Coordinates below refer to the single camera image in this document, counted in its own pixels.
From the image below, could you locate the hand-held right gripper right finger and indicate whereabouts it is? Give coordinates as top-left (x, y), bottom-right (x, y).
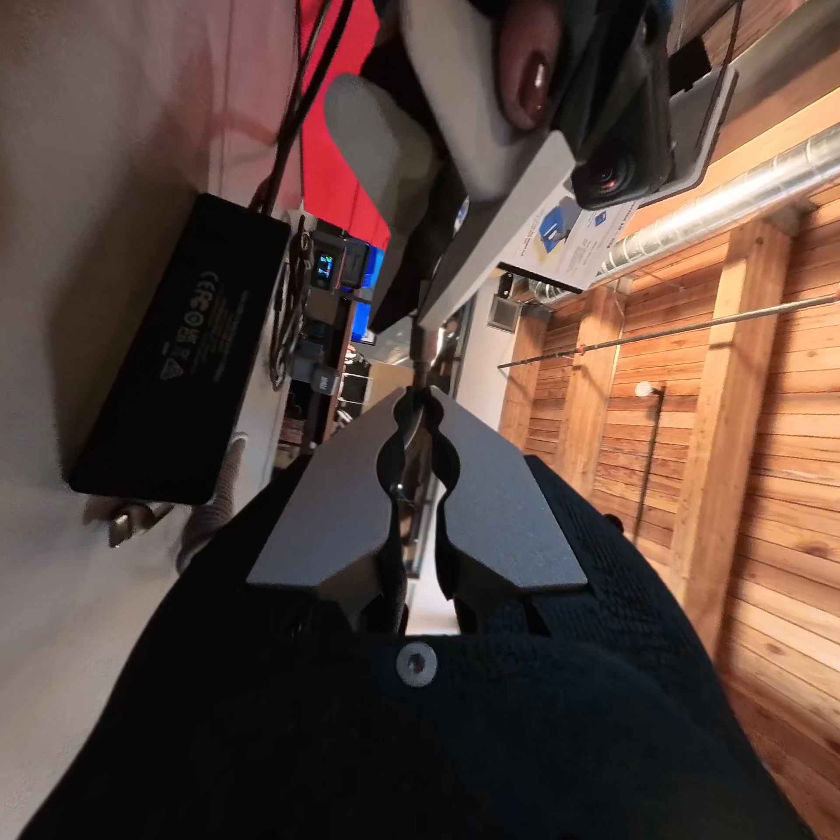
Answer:
top-left (425, 386), bottom-right (589, 632)

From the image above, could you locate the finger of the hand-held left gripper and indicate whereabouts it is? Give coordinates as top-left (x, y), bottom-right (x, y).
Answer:
top-left (415, 130), bottom-right (580, 333)

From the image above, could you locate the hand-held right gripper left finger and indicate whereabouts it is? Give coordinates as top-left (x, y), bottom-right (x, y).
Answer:
top-left (246, 386), bottom-right (406, 634)

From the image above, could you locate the person's left hand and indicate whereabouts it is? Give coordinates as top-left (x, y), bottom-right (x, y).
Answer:
top-left (492, 0), bottom-right (571, 132)

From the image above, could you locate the white printed poster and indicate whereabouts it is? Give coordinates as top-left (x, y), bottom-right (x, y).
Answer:
top-left (495, 189), bottom-right (639, 294)

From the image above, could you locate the small device with lit display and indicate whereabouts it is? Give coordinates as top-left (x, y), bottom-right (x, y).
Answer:
top-left (307, 226), bottom-right (368, 293)

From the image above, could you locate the black flat rectangular device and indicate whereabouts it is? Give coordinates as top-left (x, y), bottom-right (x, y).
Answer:
top-left (67, 192), bottom-right (291, 508)

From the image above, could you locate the silver ventilation duct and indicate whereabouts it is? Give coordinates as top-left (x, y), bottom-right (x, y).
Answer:
top-left (525, 121), bottom-right (840, 309)

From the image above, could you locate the grey braided usb cable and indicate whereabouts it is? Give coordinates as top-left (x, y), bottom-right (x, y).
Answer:
top-left (84, 500), bottom-right (177, 551)

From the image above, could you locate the thin black cable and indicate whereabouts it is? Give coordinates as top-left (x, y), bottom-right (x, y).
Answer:
top-left (252, 0), bottom-right (358, 217)

